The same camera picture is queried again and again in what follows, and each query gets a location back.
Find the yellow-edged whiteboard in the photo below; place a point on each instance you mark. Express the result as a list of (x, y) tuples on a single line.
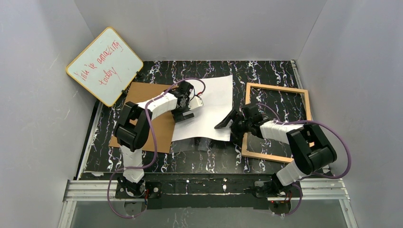
[(106, 67)]

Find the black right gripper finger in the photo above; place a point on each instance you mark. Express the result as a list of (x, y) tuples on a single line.
[(236, 134), (228, 120)]

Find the printed colour photo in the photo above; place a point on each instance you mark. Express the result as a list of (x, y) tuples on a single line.
[(217, 103)]

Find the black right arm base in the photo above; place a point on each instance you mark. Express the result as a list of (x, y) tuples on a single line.
[(271, 189)]

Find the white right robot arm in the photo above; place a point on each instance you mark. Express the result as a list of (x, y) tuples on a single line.
[(310, 148)]

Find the clear frame glass sheet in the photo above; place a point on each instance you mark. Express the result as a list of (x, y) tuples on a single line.
[(198, 144)]

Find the wooden picture frame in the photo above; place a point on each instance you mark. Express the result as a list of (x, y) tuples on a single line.
[(268, 157)]

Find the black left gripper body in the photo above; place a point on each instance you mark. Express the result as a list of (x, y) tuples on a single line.
[(181, 114)]

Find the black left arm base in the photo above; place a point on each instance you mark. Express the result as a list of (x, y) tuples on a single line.
[(143, 189)]

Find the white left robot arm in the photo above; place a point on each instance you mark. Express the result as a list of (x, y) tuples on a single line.
[(135, 124)]

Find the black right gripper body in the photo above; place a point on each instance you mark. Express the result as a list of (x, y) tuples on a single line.
[(237, 122)]

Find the aluminium mounting rail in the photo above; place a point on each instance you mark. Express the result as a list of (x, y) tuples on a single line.
[(102, 190)]

